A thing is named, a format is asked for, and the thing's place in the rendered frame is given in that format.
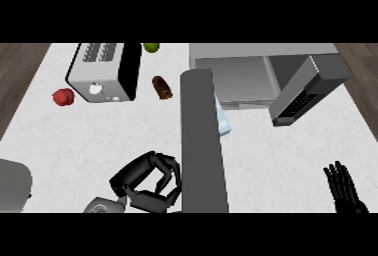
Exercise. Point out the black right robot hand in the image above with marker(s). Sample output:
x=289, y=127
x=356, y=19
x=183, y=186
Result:
x=344, y=186

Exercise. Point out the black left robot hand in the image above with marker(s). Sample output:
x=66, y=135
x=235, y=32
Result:
x=142, y=173

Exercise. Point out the dark grey microwave door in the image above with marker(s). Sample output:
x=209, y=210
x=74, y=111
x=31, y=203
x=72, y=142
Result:
x=202, y=143

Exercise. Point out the pale blue milk carton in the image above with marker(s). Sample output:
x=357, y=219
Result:
x=221, y=118

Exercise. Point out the grey microwave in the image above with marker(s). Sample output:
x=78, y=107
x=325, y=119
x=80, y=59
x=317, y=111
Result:
x=266, y=76

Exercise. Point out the brown oblong vegetable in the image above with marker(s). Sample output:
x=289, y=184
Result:
x=161, y=87

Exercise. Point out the pale grey rounded appliance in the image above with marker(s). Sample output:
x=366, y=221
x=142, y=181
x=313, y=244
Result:
x=13, y=186

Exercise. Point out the red round fruit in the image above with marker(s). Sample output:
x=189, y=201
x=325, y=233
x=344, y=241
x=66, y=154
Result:
x=63, y=97

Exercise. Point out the silver toaster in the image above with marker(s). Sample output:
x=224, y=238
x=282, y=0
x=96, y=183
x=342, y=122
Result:
x=105, y=71

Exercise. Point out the green round fruit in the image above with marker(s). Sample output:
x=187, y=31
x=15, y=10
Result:
x=150, y=47

